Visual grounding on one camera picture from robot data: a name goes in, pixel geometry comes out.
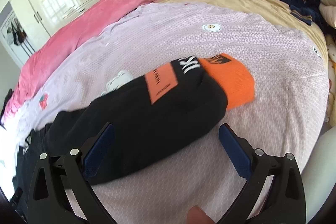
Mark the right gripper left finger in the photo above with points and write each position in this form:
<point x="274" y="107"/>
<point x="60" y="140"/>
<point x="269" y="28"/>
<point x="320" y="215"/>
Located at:
<point x="48" y="202"/>

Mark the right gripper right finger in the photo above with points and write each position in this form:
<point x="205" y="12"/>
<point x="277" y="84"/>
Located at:
<point x="285" y="202"/>

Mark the black orange sweatshirt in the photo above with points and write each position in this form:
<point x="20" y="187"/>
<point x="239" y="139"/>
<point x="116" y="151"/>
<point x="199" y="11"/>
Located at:
<point x="153" y="116"/>

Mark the colourful clothes pile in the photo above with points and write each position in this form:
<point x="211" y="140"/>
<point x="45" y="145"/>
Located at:
<point x="330" y="112"/>

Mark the right hand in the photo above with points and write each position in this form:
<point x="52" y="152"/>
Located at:
<point x="197" y="216"/>

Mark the lilac patterned bed sheet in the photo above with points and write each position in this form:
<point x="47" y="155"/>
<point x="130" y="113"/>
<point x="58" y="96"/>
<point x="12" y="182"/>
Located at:
<point x="285" y="115"/>

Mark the white door with hanging bags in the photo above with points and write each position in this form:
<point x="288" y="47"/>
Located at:
<point x="14" y="36"/>

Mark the cream pillow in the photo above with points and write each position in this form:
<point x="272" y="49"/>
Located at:
<point x="327" y="10"/>

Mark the beige blanket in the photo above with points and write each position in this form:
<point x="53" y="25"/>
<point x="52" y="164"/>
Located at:
<point x="275" y="12"/>

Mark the pink velvet duvet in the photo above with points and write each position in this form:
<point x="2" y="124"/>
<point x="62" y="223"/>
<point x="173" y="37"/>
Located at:
<point x="38" y="68"/>

